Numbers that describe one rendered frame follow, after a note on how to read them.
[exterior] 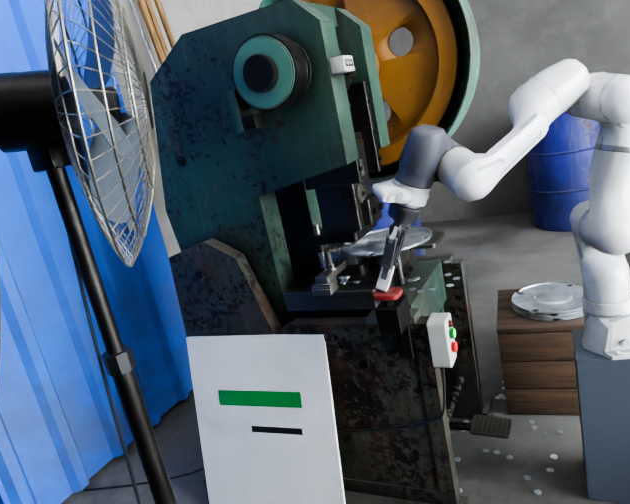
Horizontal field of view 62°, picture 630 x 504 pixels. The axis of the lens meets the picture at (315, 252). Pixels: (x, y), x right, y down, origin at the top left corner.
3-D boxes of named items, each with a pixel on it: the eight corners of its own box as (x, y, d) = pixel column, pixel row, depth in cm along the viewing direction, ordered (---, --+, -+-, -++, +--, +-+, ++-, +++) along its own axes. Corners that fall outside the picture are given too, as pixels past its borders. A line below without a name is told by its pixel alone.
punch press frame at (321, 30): (464, 382, 195) (405, -8, 161) (438, 457, 158) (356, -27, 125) (280, 374, 231) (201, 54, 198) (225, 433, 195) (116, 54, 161)
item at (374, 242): (326, 259, 161) (325, 256, 161) (359, 232, 186) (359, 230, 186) (418, 253, 148) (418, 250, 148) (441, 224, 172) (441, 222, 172)
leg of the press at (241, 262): (469, 503, 160) (423, 215, 137) (462, 533, 150) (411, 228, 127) (223, 467, 202) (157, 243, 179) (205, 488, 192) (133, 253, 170)
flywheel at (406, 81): (264, 106, 229) (406, 193, 215) (239, 111, 212) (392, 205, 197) (334, -73, 194) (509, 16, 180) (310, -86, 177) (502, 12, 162)
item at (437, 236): (450, 269, 168) (444, 228, 165) (441, 285, 156) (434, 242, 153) (377, 273, 180) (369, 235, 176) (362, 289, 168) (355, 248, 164)
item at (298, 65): (325, 114, 142) (308, 26, 136) (306, 118, 132) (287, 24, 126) (255, 129, 152) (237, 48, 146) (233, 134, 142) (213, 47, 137)
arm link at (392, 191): (435, 183, 126) (428, 204, 128) (386, 167, 129) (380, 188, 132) (422, 195, 115) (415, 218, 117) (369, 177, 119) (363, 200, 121)
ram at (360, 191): (389, 215, 172) (373, 123, 164) (374, 228, 159) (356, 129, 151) (341, 220, 180) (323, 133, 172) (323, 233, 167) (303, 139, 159)
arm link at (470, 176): (521, 74, 125) (413, 152, 126) (577, 90, 109) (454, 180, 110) (534, 112, 131) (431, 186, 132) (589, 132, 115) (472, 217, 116)
